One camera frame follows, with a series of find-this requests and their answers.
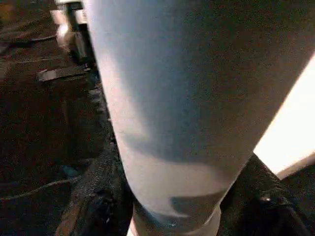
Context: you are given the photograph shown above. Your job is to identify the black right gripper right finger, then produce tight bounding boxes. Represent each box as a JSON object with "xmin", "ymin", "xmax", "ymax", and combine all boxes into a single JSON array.
[{"xmin": 218, "ymin": 152, "xmax": 315, "ymax": 236}]

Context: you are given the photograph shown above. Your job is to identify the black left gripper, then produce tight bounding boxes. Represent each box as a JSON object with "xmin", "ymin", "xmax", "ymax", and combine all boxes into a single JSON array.
[{"xmin": 70, "ymin": 30, "xmax": 96, "ymax": 67}]

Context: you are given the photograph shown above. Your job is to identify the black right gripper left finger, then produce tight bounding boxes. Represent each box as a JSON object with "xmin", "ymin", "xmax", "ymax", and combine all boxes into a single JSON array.
[{"xmin": 55, "ymin": 145, "xmax": 135, "ymax": 236}]

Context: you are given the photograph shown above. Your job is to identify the white plastic table top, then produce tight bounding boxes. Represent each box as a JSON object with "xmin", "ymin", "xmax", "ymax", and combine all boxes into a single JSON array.
[{"xmin": 253, "ymin": 53, "xmax": 315, "ymax": 181}]

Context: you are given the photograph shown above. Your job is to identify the white plastic table leg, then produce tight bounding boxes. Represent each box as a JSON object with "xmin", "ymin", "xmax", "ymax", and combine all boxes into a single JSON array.
[{"xmin": 83, "ymin": 0, "xmax": 315, "ymax": 236}]

